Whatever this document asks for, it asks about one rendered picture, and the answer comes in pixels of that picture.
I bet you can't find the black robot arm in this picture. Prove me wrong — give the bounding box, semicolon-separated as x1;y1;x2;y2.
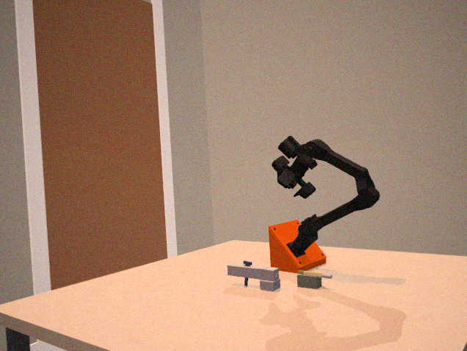
278;136;380;258

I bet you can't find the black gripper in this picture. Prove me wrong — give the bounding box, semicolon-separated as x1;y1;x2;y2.
272;156;316;199

